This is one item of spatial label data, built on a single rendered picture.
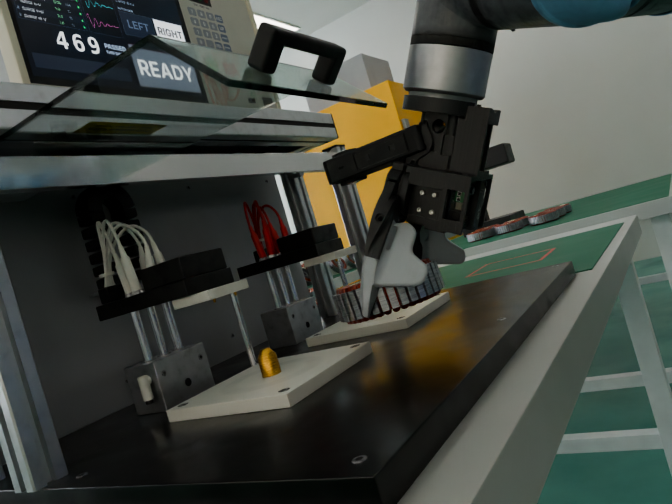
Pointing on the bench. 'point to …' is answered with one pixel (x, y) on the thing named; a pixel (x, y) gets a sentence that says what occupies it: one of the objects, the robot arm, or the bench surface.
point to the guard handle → (268, 38)
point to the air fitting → (146, 389)
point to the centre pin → (268, 362)
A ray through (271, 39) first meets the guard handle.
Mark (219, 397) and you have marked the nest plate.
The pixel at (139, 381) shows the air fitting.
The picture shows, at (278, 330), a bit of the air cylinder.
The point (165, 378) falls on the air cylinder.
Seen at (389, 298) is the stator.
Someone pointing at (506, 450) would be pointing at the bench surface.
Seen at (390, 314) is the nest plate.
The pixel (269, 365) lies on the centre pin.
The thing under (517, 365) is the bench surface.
